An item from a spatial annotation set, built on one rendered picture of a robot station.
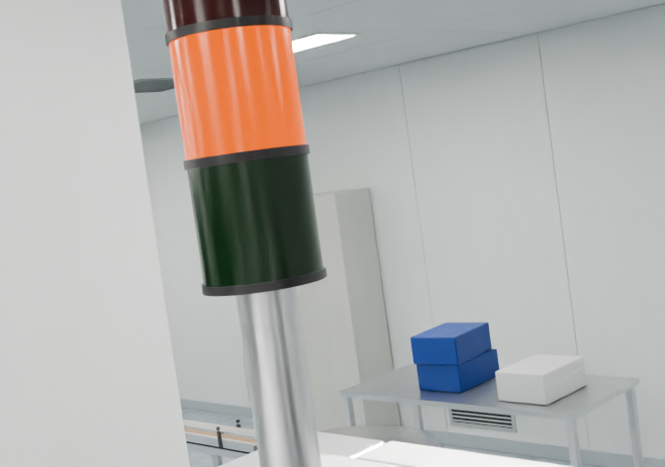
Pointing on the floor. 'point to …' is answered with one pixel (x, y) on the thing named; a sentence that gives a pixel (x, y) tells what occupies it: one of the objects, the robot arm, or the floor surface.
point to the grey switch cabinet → (346, 313)
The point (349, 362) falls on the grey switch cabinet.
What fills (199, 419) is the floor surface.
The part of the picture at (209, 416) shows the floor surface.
